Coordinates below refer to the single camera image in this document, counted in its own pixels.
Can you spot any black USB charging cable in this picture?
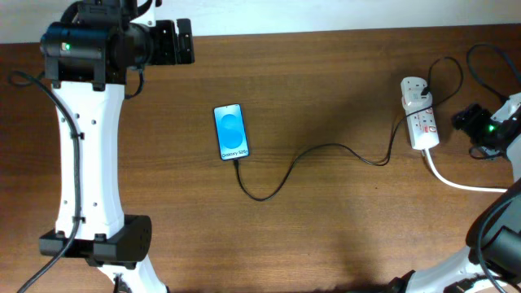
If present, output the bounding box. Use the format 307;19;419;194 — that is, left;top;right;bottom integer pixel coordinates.
232;56;464;203

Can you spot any white USB charger plug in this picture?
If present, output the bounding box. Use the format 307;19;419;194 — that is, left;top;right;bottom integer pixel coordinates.
401;77;432;112

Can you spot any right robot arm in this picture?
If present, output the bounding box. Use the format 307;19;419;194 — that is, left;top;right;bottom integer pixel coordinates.
384;94;520;293

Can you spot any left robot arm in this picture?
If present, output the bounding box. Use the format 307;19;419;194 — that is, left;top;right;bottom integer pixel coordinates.
39;0;195;292

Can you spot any white power strip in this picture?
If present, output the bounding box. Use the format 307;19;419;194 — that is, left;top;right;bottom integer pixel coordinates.
404;105;440;151

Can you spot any blue Samsung Galaxy smartphone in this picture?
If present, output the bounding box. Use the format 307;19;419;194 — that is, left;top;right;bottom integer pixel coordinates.
213;104;250;161

